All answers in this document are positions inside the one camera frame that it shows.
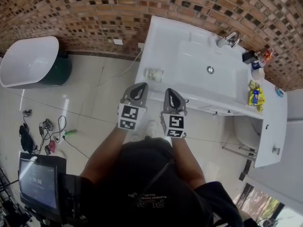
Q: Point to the chrome faucet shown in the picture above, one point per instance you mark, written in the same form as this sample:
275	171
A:
229	39

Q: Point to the chrome sink drain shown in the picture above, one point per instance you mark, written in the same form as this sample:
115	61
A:
210	69

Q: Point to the black power adapter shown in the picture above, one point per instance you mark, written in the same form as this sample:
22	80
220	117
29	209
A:
47	150

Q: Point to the black cloth bag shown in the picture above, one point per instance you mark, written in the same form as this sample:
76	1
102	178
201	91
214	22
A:
25	138

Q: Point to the window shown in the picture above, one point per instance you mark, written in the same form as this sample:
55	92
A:
260	204

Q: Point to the person's left forearm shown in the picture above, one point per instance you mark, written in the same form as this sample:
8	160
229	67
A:
104	150

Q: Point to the blue round container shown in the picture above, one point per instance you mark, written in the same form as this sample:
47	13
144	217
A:
279	92

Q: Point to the green bottle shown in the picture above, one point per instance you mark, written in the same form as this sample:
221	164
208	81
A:
70	133

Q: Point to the metal pipe rack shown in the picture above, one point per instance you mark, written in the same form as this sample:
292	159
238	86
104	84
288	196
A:
239	151

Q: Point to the white wall plate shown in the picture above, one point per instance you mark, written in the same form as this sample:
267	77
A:
118	41

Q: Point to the blue and white cup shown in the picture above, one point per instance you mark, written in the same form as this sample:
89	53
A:
257	64

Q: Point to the black box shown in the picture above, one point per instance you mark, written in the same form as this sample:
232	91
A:
248	57

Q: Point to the white wall socket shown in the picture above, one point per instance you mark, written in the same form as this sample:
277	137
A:
141	45

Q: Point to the white washbasin vanity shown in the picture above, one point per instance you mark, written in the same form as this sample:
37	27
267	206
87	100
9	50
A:
184	55

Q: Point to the white bathtub with dark shell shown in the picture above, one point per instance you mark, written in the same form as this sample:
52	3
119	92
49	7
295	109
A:
30	60

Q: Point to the person's right forearm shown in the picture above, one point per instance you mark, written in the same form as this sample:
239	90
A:
187	159

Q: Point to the black shirt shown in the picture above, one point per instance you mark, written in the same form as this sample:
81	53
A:
220	200

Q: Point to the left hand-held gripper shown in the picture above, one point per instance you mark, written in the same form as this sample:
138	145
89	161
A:
127	117

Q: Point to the black monitor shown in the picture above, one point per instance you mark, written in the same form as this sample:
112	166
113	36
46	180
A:
38	184

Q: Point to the red packet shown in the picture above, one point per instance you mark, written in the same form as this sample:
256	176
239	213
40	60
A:
267	55

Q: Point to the chrome cabinet knob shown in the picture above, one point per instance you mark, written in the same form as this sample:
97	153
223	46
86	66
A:
276	150

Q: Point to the black camera rig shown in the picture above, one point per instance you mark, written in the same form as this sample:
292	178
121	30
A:
73	197

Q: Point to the grey power strip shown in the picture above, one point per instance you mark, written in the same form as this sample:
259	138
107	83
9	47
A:
47	125

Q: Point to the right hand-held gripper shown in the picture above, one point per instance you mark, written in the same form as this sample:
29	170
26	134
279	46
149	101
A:
175	124

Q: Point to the pink object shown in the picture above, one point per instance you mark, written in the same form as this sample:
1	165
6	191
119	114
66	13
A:
52	146

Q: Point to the yellow packets bundle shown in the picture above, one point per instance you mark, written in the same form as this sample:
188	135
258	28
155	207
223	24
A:
256	97

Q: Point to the white shoe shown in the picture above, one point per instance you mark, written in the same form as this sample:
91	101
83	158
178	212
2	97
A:
151	129

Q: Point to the clear glass cup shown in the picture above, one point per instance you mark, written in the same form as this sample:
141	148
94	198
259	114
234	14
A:
154	74

